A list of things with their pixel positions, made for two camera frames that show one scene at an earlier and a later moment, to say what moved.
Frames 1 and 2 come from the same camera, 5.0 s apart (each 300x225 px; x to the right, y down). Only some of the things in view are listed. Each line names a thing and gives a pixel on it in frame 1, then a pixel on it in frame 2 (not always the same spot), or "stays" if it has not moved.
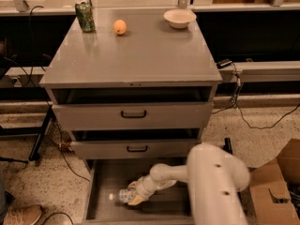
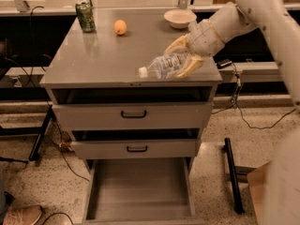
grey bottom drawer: x=104 y=178 stays
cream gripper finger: x=136 y=201 → x=193 y=65
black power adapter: x=223 y=64 stays
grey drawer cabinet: x=135 y=86 stays
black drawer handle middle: x=137 y=150 stays
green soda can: x=85 y=16 stays
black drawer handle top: x=133 y=116 stays
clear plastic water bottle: x=122 y=195 → x=160 y=66
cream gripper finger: x=132 y=185 → x=180 y=44
